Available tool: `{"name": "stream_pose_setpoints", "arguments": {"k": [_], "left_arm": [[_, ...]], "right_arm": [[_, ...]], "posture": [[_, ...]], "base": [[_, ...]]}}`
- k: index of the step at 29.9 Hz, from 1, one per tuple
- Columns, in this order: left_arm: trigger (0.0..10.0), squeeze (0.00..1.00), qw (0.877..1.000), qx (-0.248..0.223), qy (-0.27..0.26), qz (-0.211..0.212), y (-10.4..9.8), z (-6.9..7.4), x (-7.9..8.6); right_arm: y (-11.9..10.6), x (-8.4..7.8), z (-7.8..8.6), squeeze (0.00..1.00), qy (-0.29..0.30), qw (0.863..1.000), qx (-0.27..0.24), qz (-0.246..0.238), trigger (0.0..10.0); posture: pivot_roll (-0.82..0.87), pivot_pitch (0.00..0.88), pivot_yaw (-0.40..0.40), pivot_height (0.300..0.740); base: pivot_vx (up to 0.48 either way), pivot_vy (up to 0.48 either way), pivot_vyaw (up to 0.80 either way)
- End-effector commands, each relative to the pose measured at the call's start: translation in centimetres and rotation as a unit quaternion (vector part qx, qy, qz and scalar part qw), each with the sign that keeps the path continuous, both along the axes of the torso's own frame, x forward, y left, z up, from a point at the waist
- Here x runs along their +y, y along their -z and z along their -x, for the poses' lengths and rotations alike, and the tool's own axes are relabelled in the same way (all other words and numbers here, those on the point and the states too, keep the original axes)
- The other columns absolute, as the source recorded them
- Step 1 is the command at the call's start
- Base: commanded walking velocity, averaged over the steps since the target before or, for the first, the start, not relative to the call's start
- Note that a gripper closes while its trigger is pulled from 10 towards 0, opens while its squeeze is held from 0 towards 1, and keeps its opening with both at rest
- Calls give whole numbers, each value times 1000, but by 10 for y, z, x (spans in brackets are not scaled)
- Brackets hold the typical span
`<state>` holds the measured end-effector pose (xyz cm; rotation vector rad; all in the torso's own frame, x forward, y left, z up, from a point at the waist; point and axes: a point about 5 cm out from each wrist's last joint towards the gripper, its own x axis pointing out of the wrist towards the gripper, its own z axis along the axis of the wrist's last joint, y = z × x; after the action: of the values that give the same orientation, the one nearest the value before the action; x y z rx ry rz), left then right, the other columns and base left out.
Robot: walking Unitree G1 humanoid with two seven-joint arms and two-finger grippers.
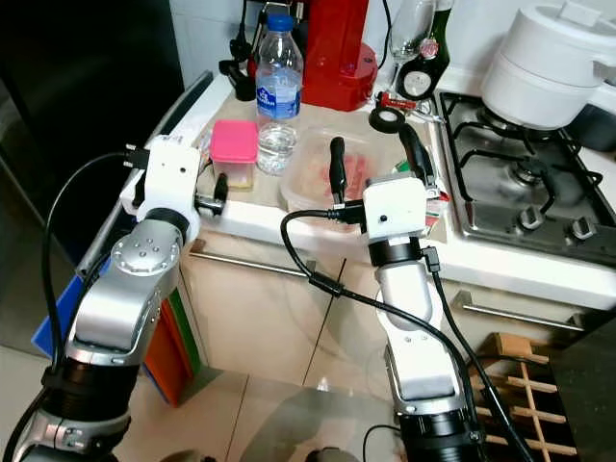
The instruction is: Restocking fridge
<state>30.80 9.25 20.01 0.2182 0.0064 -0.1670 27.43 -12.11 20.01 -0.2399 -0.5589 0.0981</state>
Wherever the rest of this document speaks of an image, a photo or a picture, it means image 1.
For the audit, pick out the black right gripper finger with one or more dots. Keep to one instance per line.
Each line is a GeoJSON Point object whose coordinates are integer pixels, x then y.
{"type": "Point", "coordinates": [338, 173]}
{"type": "Point", "coordinates": [417, 159]}

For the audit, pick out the small container with pink lid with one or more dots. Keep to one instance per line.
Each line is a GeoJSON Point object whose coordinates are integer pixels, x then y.
{"type": "Point", "coordinates": [234, 141]}

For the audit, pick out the small silver fridge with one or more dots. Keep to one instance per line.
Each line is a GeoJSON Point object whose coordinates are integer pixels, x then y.
{"type": "Point", "coordinates": [587, 404]}

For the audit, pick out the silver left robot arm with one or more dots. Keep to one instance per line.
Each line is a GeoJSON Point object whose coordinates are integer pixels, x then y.
{"type": "Point", "coordinates": [125, 308]}

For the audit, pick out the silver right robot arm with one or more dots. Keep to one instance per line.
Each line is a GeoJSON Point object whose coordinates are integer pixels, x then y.
{"type": "Point", "coordinates": [414, 318]}

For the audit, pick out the clear food container with meat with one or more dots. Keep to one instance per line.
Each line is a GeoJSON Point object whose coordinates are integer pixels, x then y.
{"type": "Point", "coordinates": [308, 173]}

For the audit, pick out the carton with green cap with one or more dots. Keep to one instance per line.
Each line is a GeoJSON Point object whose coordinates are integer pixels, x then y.
{"type": "Point", "coordinates": [440, 197]}

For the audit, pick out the black tape roll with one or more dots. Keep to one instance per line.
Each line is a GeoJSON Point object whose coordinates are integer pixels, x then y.
{"type": "Point", "coordinates": [375, 119]}

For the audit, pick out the small red tool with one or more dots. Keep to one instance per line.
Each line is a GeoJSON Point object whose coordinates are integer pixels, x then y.
{"type": "Point", "coordinates": [395, 99]}

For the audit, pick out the dark bottle with round label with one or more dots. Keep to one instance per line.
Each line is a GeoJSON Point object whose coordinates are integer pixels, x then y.
{"type": "Point", "coordinates": [416, 82]}

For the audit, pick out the grey flat board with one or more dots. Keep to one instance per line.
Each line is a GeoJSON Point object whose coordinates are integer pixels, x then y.
{"type": "Point", "coordinates": [188, 120]}

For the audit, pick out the clear water bottle blue cap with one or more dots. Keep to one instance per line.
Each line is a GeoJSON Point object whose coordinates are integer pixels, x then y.
{"type": "Point", "coordinates": [279, 96]}

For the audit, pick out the steel gas stove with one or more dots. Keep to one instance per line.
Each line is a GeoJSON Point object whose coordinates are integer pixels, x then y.
{"type": "Point", "coordinates": [529, 183]}

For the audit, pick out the red countertop appliance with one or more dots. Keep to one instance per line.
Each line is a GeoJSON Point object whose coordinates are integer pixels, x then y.
{"type": "Point", "coordinates": [339, 58]}

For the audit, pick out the black gadget stand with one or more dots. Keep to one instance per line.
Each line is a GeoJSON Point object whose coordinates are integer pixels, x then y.
{"type": "Point", "coordinates": [236, 77]}

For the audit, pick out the clear wine glass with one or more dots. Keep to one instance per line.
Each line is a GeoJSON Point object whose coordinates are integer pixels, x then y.
{"type": "Point", "coordinates": [412, 27]}

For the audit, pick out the cream kitchen base cabinet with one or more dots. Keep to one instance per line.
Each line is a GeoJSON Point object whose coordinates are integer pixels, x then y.
{"type": "Point", "coordinates": [250, 327]}

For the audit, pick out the green cutting board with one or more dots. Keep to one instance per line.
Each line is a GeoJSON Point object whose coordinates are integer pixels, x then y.
{"type": "Point", "coordinates": [191, 337]}

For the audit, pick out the dark tall refrigerator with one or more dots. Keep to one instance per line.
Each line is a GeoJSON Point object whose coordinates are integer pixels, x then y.
{"type": "Point", "coordinates": [77, 115]}

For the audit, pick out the white cooking pot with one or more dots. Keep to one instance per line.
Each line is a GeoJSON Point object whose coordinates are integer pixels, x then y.
{"type": "Point", "coordinates": [549, 63]}

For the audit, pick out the orange cutting board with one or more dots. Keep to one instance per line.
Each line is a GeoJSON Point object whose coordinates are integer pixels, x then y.
{"type": "Point", "coordinates": [162, 356]}

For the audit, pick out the wooden wine rack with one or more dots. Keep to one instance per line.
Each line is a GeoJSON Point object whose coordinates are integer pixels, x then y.
{"type": "Point", "coordinates": [510, 348]}

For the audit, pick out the blue cutting board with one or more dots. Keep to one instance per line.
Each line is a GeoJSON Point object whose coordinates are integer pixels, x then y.
{"type": "Point", "coordinates": [48, 332]}

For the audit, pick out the grey right robot leg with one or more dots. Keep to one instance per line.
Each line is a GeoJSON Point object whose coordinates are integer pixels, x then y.
{"type": "Point", "coordinates": [327, 454]}

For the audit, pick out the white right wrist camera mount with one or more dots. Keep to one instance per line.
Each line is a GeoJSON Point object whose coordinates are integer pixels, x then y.
{"type": "Point", "coordinates": [395, 207]}

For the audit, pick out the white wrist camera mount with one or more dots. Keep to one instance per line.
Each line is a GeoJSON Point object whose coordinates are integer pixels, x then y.
{"type": "Point", "coordinates": [395, 207]}
{"type": "Point", "coordinates": [173, 168]}

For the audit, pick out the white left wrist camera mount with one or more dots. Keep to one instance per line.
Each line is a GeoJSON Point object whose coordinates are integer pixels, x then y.
{"type": "Point", "coordinates": [173, 168]}

